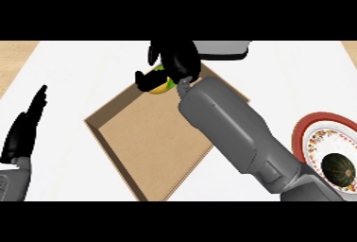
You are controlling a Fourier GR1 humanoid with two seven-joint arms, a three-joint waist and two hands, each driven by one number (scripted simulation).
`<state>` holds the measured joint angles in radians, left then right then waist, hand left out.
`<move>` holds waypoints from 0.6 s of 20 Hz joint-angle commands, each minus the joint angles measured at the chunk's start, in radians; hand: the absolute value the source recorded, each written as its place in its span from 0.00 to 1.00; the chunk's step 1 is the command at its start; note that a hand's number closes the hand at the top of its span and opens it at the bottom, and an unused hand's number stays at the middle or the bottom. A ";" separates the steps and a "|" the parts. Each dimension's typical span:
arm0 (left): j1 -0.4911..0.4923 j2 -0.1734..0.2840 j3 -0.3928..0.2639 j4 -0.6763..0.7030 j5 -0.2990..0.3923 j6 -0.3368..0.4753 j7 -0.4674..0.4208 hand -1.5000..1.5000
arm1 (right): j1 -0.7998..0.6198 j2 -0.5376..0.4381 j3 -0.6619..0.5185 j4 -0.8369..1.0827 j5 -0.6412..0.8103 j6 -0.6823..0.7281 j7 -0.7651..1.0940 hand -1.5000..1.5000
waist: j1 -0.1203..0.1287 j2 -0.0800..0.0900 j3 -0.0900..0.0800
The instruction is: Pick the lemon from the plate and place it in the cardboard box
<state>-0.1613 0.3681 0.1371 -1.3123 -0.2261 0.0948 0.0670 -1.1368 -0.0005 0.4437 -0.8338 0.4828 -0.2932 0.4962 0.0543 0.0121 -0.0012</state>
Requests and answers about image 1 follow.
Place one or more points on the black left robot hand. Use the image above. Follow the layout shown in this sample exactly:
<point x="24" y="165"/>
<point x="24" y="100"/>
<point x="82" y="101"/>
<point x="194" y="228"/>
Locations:
<point x="29" y="126"/>

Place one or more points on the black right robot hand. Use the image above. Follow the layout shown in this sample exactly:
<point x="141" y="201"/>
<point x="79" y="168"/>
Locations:
<point x="179" y="60"/>

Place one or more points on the yellow lemon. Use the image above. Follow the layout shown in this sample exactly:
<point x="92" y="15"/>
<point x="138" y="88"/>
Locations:
<point x="160" y="88"/>

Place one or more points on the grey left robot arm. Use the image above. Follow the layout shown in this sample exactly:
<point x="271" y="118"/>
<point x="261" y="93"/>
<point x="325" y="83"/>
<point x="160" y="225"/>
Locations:
<point x="14" y="181"/>

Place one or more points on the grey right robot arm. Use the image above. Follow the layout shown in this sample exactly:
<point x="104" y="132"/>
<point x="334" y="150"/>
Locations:
<point x="228" y="126"/>

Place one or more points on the brown cardboard box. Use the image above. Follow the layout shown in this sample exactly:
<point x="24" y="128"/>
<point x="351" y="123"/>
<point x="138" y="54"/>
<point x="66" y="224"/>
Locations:
<point x="154" y="141"/>

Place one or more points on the red-rimmed patterned plate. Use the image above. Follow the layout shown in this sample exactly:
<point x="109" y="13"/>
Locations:
<point x="317" y="141"/>

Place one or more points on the grey appliance with black base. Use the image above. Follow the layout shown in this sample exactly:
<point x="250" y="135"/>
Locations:
<point x="224" y="50"/>

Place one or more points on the dark green squash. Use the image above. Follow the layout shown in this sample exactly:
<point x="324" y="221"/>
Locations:
<point x="339" y="168"/>

